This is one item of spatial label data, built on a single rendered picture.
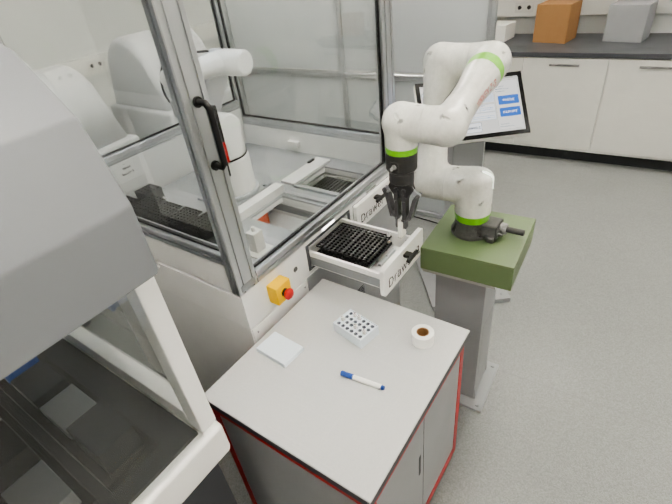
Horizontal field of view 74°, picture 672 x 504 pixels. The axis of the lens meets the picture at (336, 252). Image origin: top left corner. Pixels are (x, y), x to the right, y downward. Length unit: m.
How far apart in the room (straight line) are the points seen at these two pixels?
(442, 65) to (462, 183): 0.39
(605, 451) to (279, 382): 1.42
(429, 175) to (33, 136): 1.24
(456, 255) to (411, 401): 0.58
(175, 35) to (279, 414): 0.98
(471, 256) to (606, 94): 2.82
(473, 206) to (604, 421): 1.18
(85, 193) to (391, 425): 0.91
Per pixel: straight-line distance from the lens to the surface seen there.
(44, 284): 0.76
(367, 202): 1.87
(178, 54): 1.14
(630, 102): 4.27
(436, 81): 1.63
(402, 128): 1.25
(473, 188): 1.61
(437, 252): 1.66
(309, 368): 1.40
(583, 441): 2.27
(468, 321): 1.92
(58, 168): 0.77
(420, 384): 1.34
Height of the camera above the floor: 1.82
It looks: 35 degrees down
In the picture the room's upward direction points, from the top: 7 degrees counter-clockwise
